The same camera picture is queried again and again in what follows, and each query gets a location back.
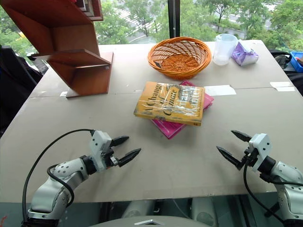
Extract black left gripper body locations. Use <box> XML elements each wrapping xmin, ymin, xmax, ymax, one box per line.
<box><xmin>103</xmin><ymin>141</ymin><xmax>119</xmax><ymax>169</ymax></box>

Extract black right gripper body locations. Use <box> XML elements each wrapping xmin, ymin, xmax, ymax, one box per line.
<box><xmin>237</xmin><ymin>141</ymin><xmax>259</xmax><ymax>170</ymax></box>

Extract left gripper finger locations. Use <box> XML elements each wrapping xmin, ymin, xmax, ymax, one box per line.
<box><xmin>117</xmin><ymin>148</ymin><xmax>142</xmax><ymax>168</ymax></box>
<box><xmin>111</xmin><ymin>135</ymin><xmax>130</xmax><ymax>147</ymax></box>

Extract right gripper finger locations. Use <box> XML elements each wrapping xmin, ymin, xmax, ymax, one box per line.
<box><xmin>216</xmin><ymin>146</ymin><xmax>243</xmax><ymax>169</ymax></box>
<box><xmin>231</xmin><ymin>130</ymin><xmax>252</xmax><ymax>143</ymax></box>

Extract pink book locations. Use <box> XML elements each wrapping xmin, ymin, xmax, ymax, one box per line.
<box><xmin>151</xmin><ymin>80</ymin><xmax>215</xmax><ymax>140</ymax></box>

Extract yellow book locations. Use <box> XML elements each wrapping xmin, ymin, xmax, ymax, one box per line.
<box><xmin>134</xmin><ymin>81</ymin><xmax>206</xmax><ymax>127</ymax></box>

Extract brown wooden shelf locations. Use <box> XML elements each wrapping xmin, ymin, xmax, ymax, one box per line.
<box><xmin>1</xmin><ymin>0</ymin><xmax>115</xmax><ymax>99</ymax></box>

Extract large white tape patch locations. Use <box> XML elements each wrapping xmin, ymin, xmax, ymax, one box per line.
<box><xmin>204</xmin><ymin>84</ymin><xmax>237</xmax><ymax>96</ymax></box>

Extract grey rounded shape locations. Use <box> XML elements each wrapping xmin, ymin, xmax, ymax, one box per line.
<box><xmin>120</xmin><ymin>200</ymin><xmax>156</xmax><ymax>225</ymax></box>
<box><xmin>191</xmin><ymin>198</ymin><xmax>220</xmax><ymax>227</ymax></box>

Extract white tape strips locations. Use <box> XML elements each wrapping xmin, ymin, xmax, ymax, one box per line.
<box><xmin>269</xmin><ymin>81</ymin><xmax>296</xmax><ymax>93</ymax></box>

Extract grey robot torso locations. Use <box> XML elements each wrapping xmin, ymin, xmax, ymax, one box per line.
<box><xmin>94</xmin><ymin>217</ymin><xmax>215</xmax><ymax>227</ymax></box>

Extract purple tissue pack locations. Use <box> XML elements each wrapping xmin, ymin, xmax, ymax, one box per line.
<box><xmin>231</xmin><ymin>41</ymin><xmax>259</xmax><ymax>66</ymax></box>

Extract black bag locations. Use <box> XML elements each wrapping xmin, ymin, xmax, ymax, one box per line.
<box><xmin>269</xmin><ymin>49</ymin><xmax>303</xmax><ymax>95</ymax></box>

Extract clear plastic measuring cup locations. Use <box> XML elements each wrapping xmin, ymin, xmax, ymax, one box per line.
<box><xmin>212</xmin><ymin>33</ymin><xmax>240</xmax><ymax>66</ymax></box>

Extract blue plastic bin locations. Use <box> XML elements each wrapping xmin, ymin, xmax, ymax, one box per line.
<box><xmin>289</xmin><ymin>50</ymin><xmax>303</xmax><ymax>72</ymax></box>

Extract orange wicker basket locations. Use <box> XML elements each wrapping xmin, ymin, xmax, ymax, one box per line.
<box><xmin>147</xmin><ymin>36</ymin><xmax>212</xmax><ymax>80</ymax></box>

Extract black chair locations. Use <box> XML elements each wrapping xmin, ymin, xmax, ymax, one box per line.
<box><xmin>0</xmin><ymin>44</ymin><xmax>50</xmax><ymax>138</ymax></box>

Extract black window mullion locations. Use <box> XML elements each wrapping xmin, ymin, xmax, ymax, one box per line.
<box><xmin>167</xmin><ymin>0</ymin><xmax>182</xmax><ymax>45</ymax></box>

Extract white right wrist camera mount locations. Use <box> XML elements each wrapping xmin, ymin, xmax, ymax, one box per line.
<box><xmin>249</xmin><ymin>133</ymin><xmax>271</xmax><ymax>172</ymax></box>

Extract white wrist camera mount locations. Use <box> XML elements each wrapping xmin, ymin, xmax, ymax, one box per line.
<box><xmin>249</xmin><ymin>133</ymin><xmax>271</xmax><ymax>172</ymax></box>
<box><xmin>89</xmin><ymin>130</ymin><xmax>112</xmax><ymax>170</ymax></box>

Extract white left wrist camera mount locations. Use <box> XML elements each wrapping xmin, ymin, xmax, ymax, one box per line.
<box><xmin>89</xmin><ymin>130</ymin><xmax>112</xmax><ymax>170</ymax></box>

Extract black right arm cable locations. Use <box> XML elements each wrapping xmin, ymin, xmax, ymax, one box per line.
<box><xmin>243</xmin><ymin>153</ymin><xmax>288</xmax><ymax>225</ymax></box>

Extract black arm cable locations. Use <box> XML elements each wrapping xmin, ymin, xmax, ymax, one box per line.
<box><xmin>22</xmin><ymin>128</ymin><xmax>96</xmax><ymax>224</ymax></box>
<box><xmin>243</xmin><ymin>153</ymin><xmax>288</xmax><ymax>225</ymax></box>

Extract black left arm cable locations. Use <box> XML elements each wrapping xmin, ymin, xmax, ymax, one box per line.
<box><xmin>22</xmin><ymin>128</ymin><xmax>96</xmax><ymax>224</ymax></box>

